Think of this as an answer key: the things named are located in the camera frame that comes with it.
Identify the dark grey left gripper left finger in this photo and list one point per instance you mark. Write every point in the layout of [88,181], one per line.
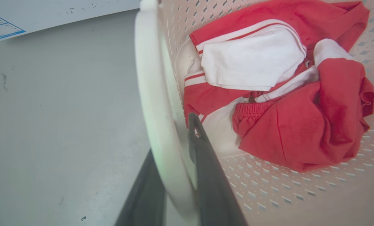
[144,201]

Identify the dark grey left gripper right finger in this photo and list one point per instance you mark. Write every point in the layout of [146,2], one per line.
[212,188]

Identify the white perforated plastic laundry basket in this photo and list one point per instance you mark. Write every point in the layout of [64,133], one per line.
[300,194]

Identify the red and white garment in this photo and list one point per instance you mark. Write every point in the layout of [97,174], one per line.
[300,119]

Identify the white appliance with blue label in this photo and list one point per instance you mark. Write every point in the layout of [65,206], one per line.
[33,14]

